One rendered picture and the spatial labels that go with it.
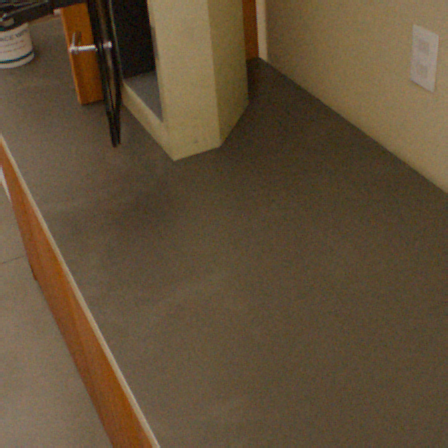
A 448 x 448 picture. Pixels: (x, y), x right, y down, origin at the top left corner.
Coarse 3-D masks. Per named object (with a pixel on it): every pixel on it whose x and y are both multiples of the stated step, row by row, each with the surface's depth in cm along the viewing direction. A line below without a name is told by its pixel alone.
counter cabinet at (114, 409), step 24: (0, 144) 222; (24, 192) 197; (24, 216) 224; (24, 240) 259; (48, 240) 178; (48, 264) 199; (48, 288) 227; (72, 312) 180; (72, 336) 203; (96, 360) 165; (96, 384) 184; (96, 408) 209; (120, 408) 152; (120, 432) 169; (144, 432) 130
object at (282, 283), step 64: (64, 64) 204; (256, 64) 194; (0, 128) 176; (64, 128) 174; (128, 128) 171; (256, 128) 166; (320, 128) 164; (64, 192) 151; (128, 192) 150; (192, 192) 148; (256, 192) 146; (320, 192) 144; (384, 192) 143; (64, 256) 134; (128, 256) 133; (192, 256) 132; (256, 256) 130; (320, 256) 129; (384, 256) 128; (128, 320) 120; (192, 320) 119; (256, 320) 118; (320, 320) 116; (384, 320) 115; (128, 384) 109; (192, 384) 108; (256, 384) 107; (320, 384) 106; (384, 384) 105
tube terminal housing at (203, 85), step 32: (160, 0) 138; (192, 0) 141; (224, 0) 151; (160, 32) 141; (192, 32) 144; (224, 32) 153; (160, 64) 145; (192, 64) 148; (224, 64) 156; (128, 96) 175; (160, 96) 151; (192, 96) 152; (224, 96) 159; (160, 128) 159; (192, 128) 156; (224, 128) 162
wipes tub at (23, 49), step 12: (24, 24) 202; (0, 36) 199; (12, 36) 200; (24, 36) 203; (0, 48) 201; (12, 48) 202; (24, 48) 204; (0, 60) 203; (12, 60) 204; (24, 60) 206
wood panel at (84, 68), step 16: (64, 16) 169; (80, 16) 171; (256, 16) 191; (256, 32) 193; (256, 48) 196; (80, 64) 177; (96, 64) 179; (80, 80) 179; (96, 80) 181; (80, 96) 181; (96, 96) 183
